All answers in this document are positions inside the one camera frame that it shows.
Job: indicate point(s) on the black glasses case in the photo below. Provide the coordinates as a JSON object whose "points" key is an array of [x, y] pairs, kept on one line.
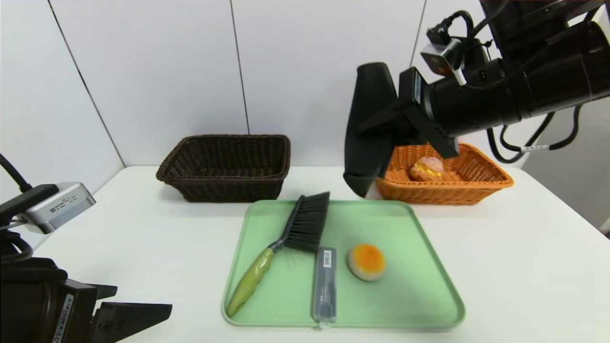
{"points": [[367, 157]]}

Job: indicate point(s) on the slim transparent grey pen case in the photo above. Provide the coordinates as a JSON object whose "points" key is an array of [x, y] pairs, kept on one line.
{"points": [[325, 286]]}

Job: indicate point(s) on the round egg yolk pastry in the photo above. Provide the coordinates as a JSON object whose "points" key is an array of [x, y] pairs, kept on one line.
{"points": [[366, 262]]}

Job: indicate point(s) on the orange wicker basket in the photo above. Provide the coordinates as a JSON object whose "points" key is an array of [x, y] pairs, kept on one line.
{"points": [[452, 193]]}

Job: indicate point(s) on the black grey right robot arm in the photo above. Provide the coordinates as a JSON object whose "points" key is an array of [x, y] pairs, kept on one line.
{"points": [[562, 71]]}

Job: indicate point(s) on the pink cream puff pastry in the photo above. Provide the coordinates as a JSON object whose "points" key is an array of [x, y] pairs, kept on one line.
{"points": [[426, 169]]}

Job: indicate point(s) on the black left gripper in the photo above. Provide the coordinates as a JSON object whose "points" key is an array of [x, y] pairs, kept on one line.
{"points": [[71, 312]]}

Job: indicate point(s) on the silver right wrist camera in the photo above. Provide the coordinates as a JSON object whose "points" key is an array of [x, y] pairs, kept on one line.
{"points": [[443, 57]]}

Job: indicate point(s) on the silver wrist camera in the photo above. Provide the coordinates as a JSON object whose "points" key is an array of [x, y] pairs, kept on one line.
{"points": [[62, 205], [443, 57]]}

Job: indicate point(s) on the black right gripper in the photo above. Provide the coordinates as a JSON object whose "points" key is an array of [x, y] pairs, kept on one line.
{"points": [[415, 91]]}

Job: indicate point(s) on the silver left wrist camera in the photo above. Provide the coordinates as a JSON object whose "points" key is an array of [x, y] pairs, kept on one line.
{"points": [[62, 205]]}

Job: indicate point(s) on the dark brown wicker basket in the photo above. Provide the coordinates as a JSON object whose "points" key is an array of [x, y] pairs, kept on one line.
{"points": [[224, 190]]}

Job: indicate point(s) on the light green plastic tray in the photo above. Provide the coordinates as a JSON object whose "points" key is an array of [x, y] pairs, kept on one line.
{"points": [[290, 286]]}

